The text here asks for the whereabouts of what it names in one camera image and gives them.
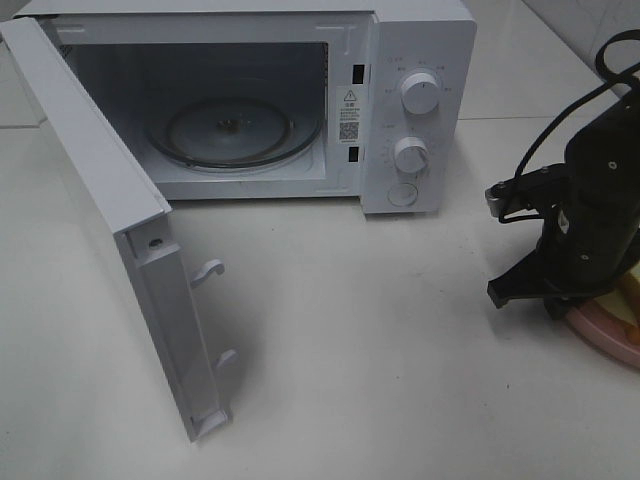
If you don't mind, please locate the round door release button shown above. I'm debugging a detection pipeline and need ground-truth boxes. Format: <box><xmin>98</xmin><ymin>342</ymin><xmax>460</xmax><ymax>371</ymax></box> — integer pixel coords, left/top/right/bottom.
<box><xmin>387</xmin><ymin>183</ymin><xmax>418</xmax><ymax>207</ymax></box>

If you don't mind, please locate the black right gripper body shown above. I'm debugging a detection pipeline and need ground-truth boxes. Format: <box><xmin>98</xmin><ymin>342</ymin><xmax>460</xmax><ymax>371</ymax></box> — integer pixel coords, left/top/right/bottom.
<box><xmin>538</xmin><ymin>107</ymin><xmax>639</xmax><ymax>298</ymax></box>

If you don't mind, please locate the white upper microwave knob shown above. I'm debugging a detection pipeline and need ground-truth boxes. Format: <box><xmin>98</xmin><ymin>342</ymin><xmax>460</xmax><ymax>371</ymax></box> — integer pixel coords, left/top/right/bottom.
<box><xmin>400</xmin><ymin>71</ymin><xmax>441</xmax><ymax>115</ymax></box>

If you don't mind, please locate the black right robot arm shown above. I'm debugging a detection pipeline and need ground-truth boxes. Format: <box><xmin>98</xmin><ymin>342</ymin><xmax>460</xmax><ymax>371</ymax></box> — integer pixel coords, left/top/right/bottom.
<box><xmin>485</xmin><ymin>89</ymin><xmax>639</xmax><ymax>313</ymax></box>

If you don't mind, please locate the white microwave oven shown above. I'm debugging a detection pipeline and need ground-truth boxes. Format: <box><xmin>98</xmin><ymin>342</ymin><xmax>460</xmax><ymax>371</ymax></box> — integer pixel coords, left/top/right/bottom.
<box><xmin>10</xmin><ymin>1</ymin><xmax>477</xmax><ymax>214</ymax></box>

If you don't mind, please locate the white microwave door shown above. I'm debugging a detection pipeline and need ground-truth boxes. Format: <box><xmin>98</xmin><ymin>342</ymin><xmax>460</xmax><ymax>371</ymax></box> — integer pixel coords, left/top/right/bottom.
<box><xmin>1</xmin><ymin>18</ymin><xmax>235</xmax><ymax>441</ymax></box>

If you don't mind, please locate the white bread sandwich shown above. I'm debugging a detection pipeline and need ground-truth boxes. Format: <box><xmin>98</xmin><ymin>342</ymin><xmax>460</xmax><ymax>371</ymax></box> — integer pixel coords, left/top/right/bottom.
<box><xmin>597</xmin><ymin>265</ymin><xmax>639</xmax><ymax>345</ymax></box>

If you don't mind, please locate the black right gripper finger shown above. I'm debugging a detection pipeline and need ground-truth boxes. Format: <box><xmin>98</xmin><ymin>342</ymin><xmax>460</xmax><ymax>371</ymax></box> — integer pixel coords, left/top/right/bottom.
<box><xmin>487</xmin><ymin>251</ymin><xmax>555</xmax><ymax>309</ymax></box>
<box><xmin>544</xmin><ymin>297</ymin><xmax>575</xmax><ymax>321</ymax></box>

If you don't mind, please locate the pink round plate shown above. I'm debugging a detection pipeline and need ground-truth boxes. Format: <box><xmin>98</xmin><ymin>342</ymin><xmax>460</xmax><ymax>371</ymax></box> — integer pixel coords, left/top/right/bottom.
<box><xmin>566</xmin><ymin>300</ymin><xmax>639</xmax><ymax>370</ymax></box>

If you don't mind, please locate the glass microwave turntable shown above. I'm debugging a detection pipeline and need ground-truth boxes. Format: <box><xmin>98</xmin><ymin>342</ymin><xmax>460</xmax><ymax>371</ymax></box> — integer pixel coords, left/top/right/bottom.
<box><xmin>147</xmin><ymin>96</ymin><xmax>325</xmax><ymax>171</ymax></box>

